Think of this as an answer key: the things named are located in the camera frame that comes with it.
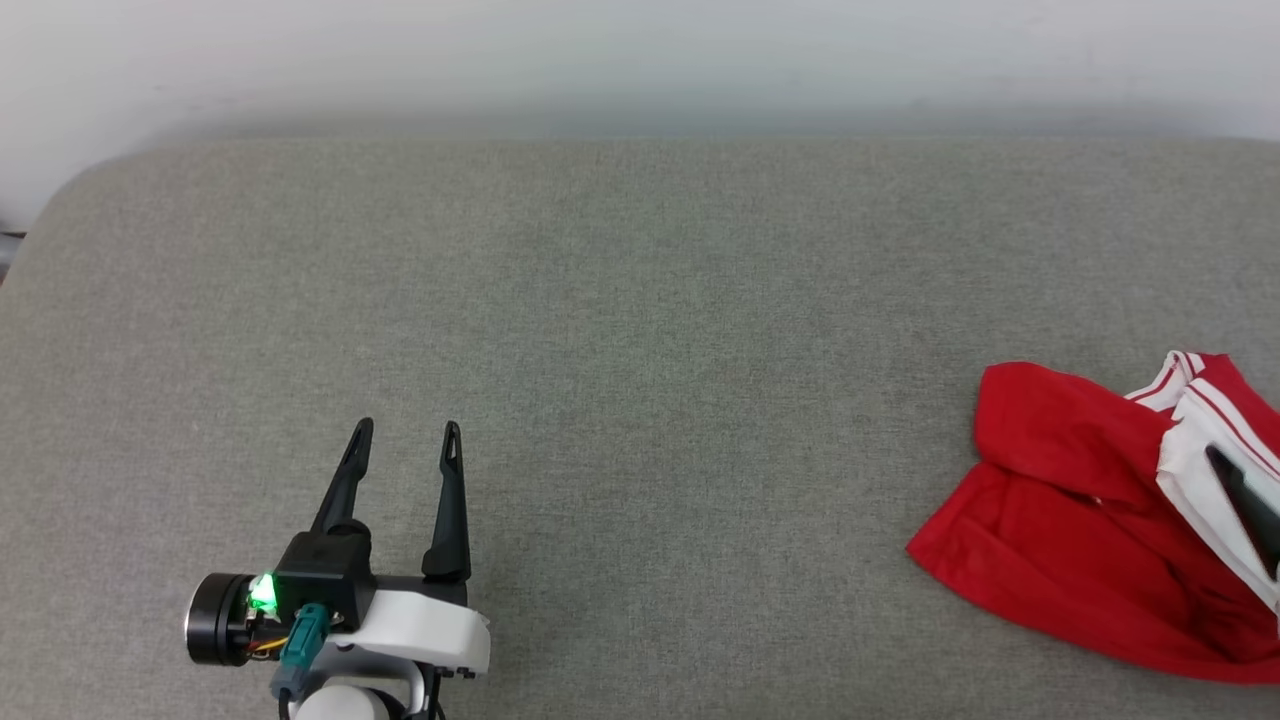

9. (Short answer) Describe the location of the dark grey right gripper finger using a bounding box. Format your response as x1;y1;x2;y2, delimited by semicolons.
1205;445;1280;583

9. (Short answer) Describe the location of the teal cable connector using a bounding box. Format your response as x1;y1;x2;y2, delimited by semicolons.
270;602;331;701

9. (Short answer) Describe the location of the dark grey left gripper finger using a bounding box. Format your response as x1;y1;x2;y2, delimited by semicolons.
422;420;471;584
310;418;376;537

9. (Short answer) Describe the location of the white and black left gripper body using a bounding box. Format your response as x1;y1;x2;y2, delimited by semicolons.
183;572;493;683

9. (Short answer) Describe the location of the red and white t-shirt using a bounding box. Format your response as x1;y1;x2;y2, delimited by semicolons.
905;350;1280;686

